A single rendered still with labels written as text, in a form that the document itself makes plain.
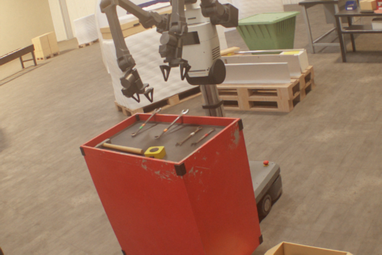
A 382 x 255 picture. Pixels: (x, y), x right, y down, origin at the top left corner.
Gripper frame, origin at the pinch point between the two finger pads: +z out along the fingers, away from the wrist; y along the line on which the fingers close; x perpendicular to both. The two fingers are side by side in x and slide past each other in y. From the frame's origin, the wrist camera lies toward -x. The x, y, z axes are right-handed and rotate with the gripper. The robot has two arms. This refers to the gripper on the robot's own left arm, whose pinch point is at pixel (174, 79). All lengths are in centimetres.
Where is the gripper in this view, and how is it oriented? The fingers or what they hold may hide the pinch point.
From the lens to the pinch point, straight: 198.1
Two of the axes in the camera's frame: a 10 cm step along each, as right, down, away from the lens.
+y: 8.3, -0.1, -5.6
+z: -0.7, 9.9, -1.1
